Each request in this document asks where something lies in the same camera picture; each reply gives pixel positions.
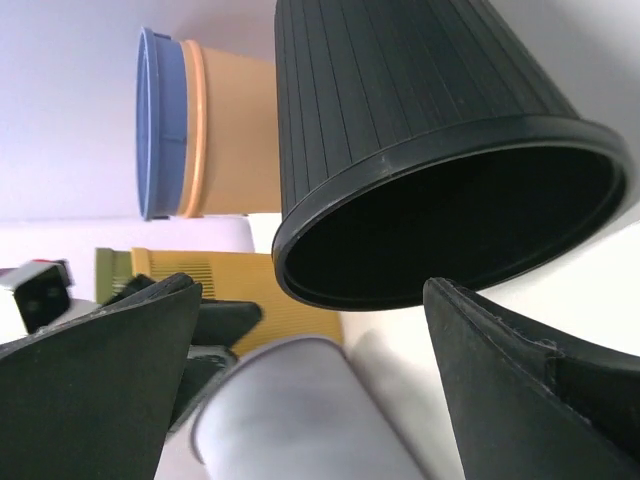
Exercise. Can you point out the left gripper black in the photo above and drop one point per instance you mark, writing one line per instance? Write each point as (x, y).
(221, 325)

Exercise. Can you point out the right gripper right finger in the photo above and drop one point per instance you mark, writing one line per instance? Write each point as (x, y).
(528, 401)

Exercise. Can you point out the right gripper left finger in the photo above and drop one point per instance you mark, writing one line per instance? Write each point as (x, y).
(92, 398)

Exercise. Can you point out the light grey round bin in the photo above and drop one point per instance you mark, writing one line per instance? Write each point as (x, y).
(296, 410)

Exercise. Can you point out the black ribbed round bin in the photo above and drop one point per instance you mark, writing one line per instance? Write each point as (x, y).
(421, 139)

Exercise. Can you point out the tan mesh square basket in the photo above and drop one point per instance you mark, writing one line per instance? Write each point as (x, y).
(243, 277)

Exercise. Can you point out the green mesh square basket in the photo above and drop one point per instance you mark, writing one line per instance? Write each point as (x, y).
(113, 270)

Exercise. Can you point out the tan round bin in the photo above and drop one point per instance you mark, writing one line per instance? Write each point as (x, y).
(232, 148)

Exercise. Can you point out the blue round bin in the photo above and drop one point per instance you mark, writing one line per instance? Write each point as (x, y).
(161, 125)

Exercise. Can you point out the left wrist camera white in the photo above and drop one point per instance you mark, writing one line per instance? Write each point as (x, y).
(33, 295)

